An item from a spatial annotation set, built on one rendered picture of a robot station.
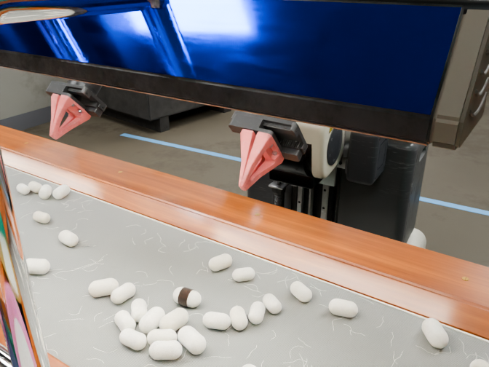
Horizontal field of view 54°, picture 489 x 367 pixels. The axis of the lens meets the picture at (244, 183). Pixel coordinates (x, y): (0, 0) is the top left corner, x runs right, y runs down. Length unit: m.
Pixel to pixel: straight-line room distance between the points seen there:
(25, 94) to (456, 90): 3.80
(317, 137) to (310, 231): 0.43
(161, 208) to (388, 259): 0.38
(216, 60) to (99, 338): 0.38
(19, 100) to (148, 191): 3.14
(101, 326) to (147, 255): 0.16
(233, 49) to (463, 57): 0.14
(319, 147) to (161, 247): 0.53
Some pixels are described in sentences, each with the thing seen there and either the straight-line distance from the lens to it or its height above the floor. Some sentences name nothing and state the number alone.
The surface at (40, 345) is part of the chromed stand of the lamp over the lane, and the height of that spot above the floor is 0.88.
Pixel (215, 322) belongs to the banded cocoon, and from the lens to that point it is 0.57.
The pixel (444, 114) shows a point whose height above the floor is 1.06.
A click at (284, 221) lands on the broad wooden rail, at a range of 0.75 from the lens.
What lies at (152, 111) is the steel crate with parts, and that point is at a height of 0.18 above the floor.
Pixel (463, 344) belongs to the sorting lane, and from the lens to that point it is 0.62.
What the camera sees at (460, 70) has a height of 1.08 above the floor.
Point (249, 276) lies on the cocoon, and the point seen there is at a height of 0.75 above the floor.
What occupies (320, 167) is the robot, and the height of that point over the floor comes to 0.69.
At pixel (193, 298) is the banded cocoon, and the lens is 0.60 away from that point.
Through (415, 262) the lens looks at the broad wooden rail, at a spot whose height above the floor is 0.77.
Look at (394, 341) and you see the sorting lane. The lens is 0.59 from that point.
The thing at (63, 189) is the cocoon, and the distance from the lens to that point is 0.93.
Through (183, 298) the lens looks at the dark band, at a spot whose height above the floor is 0.76.
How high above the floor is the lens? 1.13
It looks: 25 degrees down
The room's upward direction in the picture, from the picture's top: straight up
